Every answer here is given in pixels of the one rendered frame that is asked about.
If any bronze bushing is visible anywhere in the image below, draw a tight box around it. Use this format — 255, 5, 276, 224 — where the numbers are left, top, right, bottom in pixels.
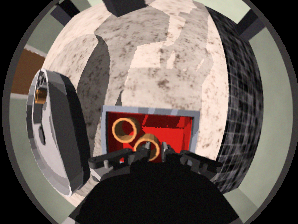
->
134, 133, 159, 161
112, 117, 140, 143
35, 89, 47, 104

